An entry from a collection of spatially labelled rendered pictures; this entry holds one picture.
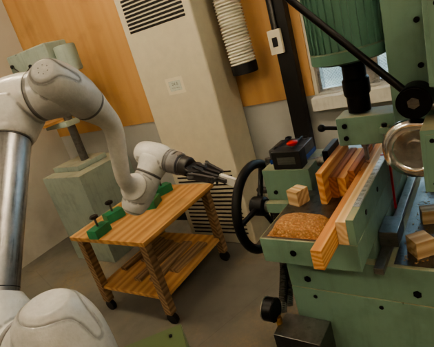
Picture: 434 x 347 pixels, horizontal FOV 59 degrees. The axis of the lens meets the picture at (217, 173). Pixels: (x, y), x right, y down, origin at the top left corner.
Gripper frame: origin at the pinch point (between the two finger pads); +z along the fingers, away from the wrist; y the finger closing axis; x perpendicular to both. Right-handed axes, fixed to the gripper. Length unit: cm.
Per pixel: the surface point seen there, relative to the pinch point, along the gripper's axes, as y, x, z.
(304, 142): -9.7, -25.8, 28.1
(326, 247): -47, -25, 46
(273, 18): 103, -39, -34
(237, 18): 96, -38, -52
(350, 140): -15, -32, 41
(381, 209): -22, -20, 52
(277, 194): -18.0, -12.9, 25.6
